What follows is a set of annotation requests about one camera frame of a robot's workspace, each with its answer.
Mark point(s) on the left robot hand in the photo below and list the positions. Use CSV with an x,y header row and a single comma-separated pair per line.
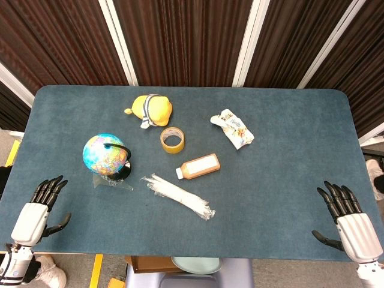
x,y
31,217

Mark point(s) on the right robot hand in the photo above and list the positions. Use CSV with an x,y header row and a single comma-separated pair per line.
x,y
357,231

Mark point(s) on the small desktop globe black stand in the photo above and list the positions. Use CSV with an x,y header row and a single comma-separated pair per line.
x,y
105,156

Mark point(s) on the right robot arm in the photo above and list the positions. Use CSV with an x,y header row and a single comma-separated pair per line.
x,y
370,274

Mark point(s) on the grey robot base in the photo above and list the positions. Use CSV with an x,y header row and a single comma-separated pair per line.
x,y
192,277

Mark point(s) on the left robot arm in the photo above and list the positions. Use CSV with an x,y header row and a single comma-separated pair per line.
x,y
15,265

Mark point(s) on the white sneaker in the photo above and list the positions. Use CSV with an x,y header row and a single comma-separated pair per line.
x,y
375,177
49,270

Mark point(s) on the brown cardboard box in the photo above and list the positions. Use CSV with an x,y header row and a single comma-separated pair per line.
x,y
150,264

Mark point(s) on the bundle of wrapped white straws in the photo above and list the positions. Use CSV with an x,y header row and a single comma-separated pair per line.
x,y
180,195

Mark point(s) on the yellow packing tape roll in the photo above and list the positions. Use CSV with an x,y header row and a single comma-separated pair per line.
x,y
172,139

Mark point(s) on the crumpled white snack wrapper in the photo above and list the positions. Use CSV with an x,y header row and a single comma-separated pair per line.
x,y
232,128

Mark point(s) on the yellow plush toy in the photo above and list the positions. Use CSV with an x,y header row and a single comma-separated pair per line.
x,y
151,109

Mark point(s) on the light green plate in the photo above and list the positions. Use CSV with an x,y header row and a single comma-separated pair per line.
x,y
196,265

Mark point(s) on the blue felt table mat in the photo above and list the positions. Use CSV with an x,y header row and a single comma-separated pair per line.
x,y
192,180

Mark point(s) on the orange juice bottle white cap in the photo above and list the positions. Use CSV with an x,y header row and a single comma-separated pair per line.
x,y
199,165

